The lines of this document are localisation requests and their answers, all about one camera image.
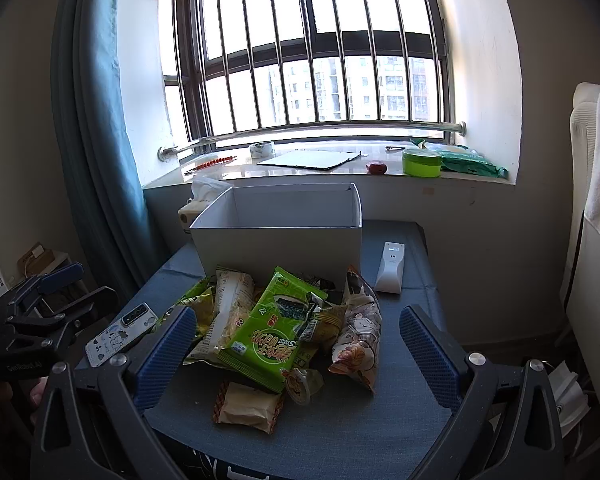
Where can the smartphone with white case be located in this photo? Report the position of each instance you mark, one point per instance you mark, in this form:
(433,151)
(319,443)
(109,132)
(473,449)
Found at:
(120,334)

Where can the green plastic bag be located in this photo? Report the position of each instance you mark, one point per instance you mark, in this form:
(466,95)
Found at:
(463,160)

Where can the yellow-green snack bag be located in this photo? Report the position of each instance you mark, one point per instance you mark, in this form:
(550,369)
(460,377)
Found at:
(200,299)

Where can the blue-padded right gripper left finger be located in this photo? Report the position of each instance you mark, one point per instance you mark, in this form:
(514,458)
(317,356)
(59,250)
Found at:
(91,422)

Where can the green round container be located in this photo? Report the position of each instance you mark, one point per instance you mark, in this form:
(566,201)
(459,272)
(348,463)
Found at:
(420,163)

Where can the teal curtain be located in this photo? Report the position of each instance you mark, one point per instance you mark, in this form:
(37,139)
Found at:
(119,237)

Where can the tape roll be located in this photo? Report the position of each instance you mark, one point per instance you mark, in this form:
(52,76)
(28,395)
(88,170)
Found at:
(262,150)

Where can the cartoon print peanut bag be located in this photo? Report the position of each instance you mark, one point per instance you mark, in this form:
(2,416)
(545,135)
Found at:
(356,351)

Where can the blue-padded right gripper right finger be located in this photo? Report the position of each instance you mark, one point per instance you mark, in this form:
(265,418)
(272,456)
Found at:
(504,422)

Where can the left hand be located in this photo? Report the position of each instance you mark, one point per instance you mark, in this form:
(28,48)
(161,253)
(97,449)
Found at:
(38,390)

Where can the white remote control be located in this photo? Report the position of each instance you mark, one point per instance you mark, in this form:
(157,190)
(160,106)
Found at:
(390,273)

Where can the yellow orange snack bag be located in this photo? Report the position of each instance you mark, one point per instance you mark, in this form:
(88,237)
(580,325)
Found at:
(324,324)

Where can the white flat board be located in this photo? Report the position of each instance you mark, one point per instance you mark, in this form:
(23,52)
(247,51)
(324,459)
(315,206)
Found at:
(311,159)

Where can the red small object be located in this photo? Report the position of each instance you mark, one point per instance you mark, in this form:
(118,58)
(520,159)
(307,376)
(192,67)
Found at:
(376,168)

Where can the white storage box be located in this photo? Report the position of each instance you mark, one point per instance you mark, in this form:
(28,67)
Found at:
(307,229)

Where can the blue cushion mat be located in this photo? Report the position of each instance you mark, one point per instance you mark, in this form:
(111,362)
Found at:
(346,431)

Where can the green seaweed snack bag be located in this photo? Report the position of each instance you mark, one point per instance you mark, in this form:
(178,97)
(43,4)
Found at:
(265,346)

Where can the beige cracker packet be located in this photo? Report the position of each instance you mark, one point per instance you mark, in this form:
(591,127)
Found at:
(237,404)

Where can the clear jelly cup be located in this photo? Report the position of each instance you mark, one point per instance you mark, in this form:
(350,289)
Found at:
(302,385)

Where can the red beaded stick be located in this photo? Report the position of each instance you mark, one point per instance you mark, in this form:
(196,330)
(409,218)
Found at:
(210,163)

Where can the white striped snack bag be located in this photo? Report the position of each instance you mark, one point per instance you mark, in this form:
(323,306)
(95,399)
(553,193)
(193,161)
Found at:
(233,301)

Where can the tissue pack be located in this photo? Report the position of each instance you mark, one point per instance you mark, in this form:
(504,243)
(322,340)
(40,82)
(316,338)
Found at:
(204,191)

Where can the metal window guard bars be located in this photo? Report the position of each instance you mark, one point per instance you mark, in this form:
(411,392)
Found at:
(296,70)

